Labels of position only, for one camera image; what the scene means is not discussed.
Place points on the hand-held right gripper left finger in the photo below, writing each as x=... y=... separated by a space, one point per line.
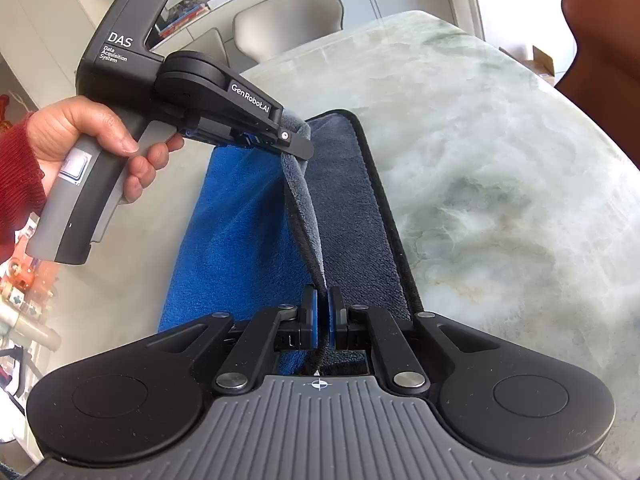
x=312 y=321

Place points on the large grey upholstered chair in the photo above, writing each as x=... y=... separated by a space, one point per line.
x=287 y=15

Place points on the brown leather chair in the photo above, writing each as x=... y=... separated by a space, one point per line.
x=607 y=35

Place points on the person's left forearm red sleeve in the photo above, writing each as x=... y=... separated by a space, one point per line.
x=17 y=190

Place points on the grey metal tube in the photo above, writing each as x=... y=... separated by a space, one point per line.
x=30 y=332

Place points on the cardboard box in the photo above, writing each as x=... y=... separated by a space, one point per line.
x=547 y=62

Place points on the person's left hand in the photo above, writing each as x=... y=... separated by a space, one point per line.
x=75 y=122

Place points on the stack of colourful books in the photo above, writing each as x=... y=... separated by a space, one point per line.
x=182 y=15

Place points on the blue and grey towel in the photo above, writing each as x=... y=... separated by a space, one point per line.
x=345 y=220

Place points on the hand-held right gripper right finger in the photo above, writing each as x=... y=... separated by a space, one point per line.
x=332 y=321

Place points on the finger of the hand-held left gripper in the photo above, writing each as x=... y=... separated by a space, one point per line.
x=252 y=102
x=246 y=140

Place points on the small grey upholstered chair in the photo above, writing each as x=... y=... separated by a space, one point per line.
x=205 y=50

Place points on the colourful toys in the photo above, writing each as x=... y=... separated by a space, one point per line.
x=22 y=280

